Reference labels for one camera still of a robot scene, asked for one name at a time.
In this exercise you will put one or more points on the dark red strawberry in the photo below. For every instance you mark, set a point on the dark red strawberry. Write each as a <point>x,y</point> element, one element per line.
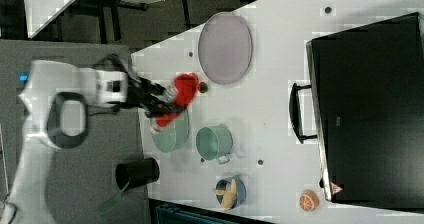
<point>203,87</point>

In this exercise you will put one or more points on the peeled banana toy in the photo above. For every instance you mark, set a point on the peeled banana toy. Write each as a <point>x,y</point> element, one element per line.
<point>229,196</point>

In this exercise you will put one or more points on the grey round plate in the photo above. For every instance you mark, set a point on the grey round plate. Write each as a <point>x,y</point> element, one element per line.
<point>225,48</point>

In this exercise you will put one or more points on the black cylinder lower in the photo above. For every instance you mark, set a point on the black cylinder lower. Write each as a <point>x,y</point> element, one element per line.
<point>137,173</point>

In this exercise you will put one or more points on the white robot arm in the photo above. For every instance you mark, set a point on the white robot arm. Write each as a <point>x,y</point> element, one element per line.
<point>58,97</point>

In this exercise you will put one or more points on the orange slice toy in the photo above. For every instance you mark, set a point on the orange slice toy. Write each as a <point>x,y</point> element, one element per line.
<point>309,200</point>

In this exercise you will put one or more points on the black oven door handle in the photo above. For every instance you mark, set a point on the black oven door handle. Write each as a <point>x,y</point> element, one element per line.
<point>295,113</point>

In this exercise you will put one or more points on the green mug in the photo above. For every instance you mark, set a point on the green mug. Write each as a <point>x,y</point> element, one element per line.
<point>215,143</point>

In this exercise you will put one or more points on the red ketchup bottle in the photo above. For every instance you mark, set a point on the red ketchup bottle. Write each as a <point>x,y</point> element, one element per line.
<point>184,88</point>

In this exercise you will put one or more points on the silver toaster oven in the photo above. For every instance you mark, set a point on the silver toaster oven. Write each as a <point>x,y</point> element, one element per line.
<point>367,86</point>

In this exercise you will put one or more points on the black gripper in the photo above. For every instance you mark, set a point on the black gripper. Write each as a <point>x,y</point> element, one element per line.
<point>152,97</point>

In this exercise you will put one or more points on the green perforated colander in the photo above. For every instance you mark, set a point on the green perforated colander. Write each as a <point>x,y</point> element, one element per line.
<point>171,137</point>

